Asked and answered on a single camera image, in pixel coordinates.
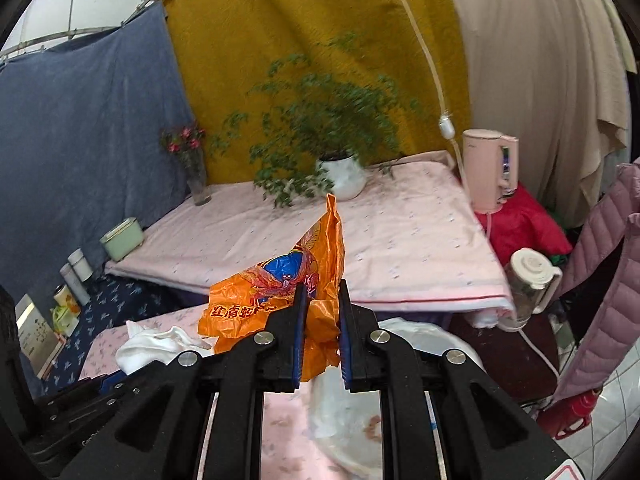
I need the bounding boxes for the dark brown round table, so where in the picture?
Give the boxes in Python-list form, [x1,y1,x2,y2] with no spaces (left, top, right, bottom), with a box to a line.
[449,310,562,403]

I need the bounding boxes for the white jug power cable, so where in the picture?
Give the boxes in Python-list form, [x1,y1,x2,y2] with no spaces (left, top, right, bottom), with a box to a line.
[515,327,564,387]

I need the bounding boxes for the pink down jacket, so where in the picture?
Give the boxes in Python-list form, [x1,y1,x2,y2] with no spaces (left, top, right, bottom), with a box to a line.
[550,157,640,407]

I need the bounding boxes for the glass vase with pink flowers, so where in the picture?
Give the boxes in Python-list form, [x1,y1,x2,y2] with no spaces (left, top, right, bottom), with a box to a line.
[160,125,209,207]

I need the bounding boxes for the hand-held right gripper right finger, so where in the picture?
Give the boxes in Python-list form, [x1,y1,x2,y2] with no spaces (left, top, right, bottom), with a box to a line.
[337,280,576,480]

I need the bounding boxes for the metal curtain rail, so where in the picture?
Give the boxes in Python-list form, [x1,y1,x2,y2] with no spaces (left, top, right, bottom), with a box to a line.
[0,0,168,61]

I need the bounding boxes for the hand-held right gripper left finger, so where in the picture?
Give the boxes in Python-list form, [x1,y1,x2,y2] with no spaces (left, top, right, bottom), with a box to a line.
[55,284,308,480]

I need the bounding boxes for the yellow-green small box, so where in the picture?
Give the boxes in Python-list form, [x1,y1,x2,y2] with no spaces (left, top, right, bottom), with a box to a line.
[52,284,81,318]

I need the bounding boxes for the white canister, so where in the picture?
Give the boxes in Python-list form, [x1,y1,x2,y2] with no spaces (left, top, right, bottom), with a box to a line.
[67,249,94,282]
[59,262,91,307]

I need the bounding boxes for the white picture frame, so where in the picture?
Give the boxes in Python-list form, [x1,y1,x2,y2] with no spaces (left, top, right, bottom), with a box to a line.
[15,294,62,379]

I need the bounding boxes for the green plant in white pot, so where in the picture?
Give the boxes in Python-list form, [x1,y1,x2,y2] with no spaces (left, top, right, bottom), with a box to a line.
[210,32,426,209]

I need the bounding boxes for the pale green storage box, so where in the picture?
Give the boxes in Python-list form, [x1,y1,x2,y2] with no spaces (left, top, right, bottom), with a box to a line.
[100,217,146,262]

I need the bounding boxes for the pink electric kettle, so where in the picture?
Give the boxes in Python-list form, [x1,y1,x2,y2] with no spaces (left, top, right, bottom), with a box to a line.
[461,129,520,214]

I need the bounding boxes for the white cable with inline switch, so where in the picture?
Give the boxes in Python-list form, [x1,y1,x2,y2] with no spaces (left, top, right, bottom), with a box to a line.
[382,0,476,198]

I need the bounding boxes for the clear jug with white lid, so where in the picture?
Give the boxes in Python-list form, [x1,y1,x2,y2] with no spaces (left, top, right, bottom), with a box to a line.
[497,247,564,334]

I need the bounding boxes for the trash bin with white liner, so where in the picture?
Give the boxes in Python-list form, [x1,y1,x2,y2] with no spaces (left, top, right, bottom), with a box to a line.
[307,317,486,476]

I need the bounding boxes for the navy floral cloth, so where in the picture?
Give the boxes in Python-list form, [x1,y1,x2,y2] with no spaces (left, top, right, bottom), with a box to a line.
[42,274,203,397]

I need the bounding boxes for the beige hanging cloth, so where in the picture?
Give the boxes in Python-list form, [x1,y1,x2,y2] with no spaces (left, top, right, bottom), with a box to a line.
[442,0,637,231]

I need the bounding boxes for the yellow hanging cloth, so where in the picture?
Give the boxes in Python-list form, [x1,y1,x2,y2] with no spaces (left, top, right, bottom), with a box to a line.
[162,0,473,187]

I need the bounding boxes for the light pink dotted bedsheet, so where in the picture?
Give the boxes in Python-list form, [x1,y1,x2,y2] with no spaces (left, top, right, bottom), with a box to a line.
[104,150,517,329]

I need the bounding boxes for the red thermos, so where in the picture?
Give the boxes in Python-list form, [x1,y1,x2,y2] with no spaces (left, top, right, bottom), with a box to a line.
[537,387,601,441]

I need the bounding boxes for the blue hanging cloth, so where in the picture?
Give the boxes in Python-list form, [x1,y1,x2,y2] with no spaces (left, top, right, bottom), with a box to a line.
[0,2,197,306]

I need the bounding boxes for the pink leaf print cloth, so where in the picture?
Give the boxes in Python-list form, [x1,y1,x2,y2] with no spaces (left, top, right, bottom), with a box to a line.
[79,304,383,480]

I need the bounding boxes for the orange printed plastic bag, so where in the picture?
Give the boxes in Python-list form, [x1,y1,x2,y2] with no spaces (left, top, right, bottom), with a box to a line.
[197,192,347,383]

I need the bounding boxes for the white paper towel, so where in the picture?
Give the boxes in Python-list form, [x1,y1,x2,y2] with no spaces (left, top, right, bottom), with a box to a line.
[116,320,213,376]

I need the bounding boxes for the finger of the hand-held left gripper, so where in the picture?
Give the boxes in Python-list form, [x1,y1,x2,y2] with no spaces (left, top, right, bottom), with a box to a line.
[97,372,135,402]

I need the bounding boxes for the red cloth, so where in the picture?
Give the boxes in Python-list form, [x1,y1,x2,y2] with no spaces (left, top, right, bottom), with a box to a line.
[472,182,574,274]

